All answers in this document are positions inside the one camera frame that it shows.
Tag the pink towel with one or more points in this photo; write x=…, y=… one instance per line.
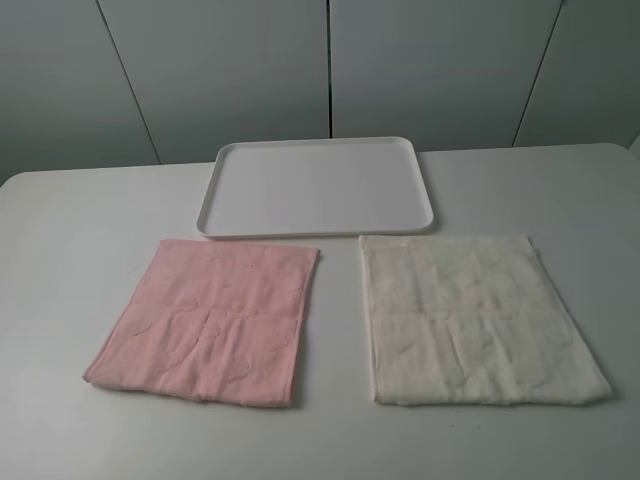
x=212, y=322

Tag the cream white towel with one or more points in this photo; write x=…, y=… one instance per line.
x=470, y=320

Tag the white rectangular plastic tray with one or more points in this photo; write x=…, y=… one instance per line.
x=311, y=188

